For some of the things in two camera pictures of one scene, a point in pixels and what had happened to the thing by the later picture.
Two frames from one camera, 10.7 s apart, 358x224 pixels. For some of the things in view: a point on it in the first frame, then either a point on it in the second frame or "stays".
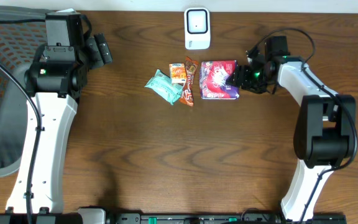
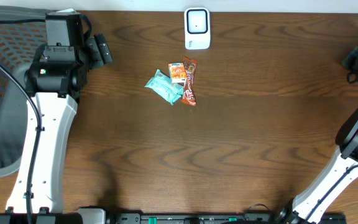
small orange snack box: x=178 y=72 stays
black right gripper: x=244 y=78 to x=353 y=59
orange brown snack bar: x=187 y=94 stays
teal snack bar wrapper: x=161 y=84 stays
